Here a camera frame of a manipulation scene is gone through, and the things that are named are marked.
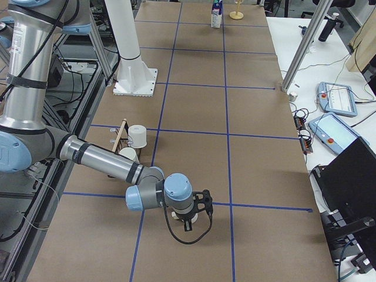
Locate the blue teach pendant near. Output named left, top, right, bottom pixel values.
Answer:
left=308, top=112, right=360, bottom=155

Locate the blue white milk carton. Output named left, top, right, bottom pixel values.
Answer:
left=211, top=0, right=223, bottom=28

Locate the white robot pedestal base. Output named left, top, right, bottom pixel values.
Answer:
left=105, top=1, right=158, bottom=97

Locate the black cylindrical bottle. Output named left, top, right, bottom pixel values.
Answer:
left=318, top=12, right=340, bottom=42

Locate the white upturned mug on rack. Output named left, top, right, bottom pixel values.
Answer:
left=127, top=125, right=147, bottom=149

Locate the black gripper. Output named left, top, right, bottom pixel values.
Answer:
left=172, top=189, right=213, bottom=231

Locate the black laptop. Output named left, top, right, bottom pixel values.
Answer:
left=313, top=137, right=375, bottom=219

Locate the black wire mug rack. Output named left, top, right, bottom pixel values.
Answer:
left=110, top=118, right=142, bottom=158

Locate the blue teach pendant far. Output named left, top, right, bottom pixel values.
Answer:
left=317, top=82, right=358, bottom=117

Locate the brown paper table cover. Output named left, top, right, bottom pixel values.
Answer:
left=28, top=1, right=336, bottom=281

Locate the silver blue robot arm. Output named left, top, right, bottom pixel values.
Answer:
left=1, top=1, right=213, bottom=231

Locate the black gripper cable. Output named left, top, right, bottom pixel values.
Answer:
left=163, top=205, right=213, bottom=245

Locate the wooden cup tree stand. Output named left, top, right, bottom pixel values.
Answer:
left=229, top=0, right=244, bottom=20

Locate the aluminium frame post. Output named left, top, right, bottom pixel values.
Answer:
left=281, top=0, right=333, bottom=92

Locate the blue teach pendant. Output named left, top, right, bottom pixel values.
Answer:
left=308, top=112, right=360, bottom=155
left=317, top=82, right=358, bottom=117

